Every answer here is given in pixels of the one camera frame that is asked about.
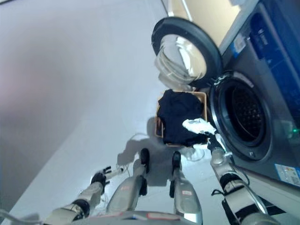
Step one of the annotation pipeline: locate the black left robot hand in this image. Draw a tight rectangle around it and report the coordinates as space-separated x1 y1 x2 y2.
90 165 125 188

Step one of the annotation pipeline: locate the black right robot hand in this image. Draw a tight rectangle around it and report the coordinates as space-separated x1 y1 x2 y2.
198 130 226 153

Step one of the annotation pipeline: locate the white garment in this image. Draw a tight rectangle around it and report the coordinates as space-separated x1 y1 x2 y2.
182 118 218 135

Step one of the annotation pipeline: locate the tan laundry basket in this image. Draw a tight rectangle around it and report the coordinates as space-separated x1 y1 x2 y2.
154 90 211 147

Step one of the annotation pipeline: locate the grey front-load washing machine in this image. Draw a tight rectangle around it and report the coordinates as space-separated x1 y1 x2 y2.
208 0 300 188

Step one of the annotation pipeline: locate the black garment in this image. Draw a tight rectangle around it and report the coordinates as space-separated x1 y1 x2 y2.
157 90 209 149

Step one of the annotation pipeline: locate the black right robot foot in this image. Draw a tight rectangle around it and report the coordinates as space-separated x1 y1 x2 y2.
172 151 182 174

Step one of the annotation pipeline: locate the black robot foot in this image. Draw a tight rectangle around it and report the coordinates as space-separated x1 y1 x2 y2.
140 148 150 173
172 151 182 174

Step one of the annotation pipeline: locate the black left robot foot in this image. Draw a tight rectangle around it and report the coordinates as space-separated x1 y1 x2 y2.
140 148 150 173

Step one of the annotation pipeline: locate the silver right robot leg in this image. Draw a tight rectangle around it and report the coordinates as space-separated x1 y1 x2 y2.
170 164 203 222

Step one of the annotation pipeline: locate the blue white energy label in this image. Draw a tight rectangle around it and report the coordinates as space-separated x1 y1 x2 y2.
274 163 300 188

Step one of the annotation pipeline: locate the round washer door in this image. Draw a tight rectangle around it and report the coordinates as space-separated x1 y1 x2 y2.
151 15 223 89

